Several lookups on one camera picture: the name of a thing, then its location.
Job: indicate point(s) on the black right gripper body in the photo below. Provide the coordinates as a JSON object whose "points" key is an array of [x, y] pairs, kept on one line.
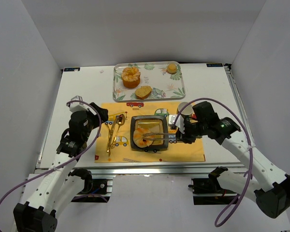
{"points": [[185, 130]]}

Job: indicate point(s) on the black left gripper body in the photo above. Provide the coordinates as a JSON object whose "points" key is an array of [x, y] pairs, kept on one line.
{"points": [[99, 113]]}

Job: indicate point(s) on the metal tongs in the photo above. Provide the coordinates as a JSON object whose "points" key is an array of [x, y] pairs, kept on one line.
{"points": [[160, 136]]}

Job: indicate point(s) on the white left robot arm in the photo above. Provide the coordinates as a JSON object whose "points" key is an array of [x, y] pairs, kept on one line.
{"points": [[62, 181]]}

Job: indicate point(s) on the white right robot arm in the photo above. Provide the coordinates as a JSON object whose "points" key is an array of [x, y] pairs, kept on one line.
{"points": [[263, 183]]}

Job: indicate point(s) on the seeded bread slice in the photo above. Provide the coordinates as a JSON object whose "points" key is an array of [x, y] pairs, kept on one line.
{"points": [[143, 92]]}

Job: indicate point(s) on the gold fork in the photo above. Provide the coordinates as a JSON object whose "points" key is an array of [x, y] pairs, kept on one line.
{"points": [[111, 133]]}

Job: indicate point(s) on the gold spoon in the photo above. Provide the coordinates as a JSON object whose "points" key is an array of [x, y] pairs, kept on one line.
{"points": [[121, 122]]}

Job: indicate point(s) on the dark green mug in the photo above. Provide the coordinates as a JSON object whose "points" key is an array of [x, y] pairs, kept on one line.
{"points": [[186, 111]]}

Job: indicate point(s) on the yellow car print placemat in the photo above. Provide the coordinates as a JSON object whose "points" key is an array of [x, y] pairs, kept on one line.
{"points": [[121, 150]]}

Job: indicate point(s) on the orange bundt cake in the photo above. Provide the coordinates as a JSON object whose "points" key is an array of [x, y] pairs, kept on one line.
{"points": [[130, 77]]}

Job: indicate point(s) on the black square plate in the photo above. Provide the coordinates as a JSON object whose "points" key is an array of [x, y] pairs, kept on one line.
{"points": [[147, 124]]}

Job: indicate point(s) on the leaf patterned white tray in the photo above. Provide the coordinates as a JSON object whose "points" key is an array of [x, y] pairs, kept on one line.
{"points": [[164, 86]]}

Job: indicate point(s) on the small round muffin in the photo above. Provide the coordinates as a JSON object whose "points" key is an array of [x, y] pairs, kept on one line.
{"points": [[171, 68]]}

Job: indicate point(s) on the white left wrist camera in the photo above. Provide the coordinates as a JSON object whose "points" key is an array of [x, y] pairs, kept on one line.
{"points": [[76, 106]]}

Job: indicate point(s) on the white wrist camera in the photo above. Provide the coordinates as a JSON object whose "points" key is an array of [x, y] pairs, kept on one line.
{"points": [[76, 106], [176, 122]]}

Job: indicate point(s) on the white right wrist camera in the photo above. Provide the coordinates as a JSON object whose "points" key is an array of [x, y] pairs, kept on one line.
{"points": [[176, 122]]}

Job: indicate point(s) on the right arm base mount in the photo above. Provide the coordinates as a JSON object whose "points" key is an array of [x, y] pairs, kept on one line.
{"points": [[205, 193]]}

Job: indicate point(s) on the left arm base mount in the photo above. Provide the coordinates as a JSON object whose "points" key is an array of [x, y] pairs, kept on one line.
{"points": [[94, 191]]}

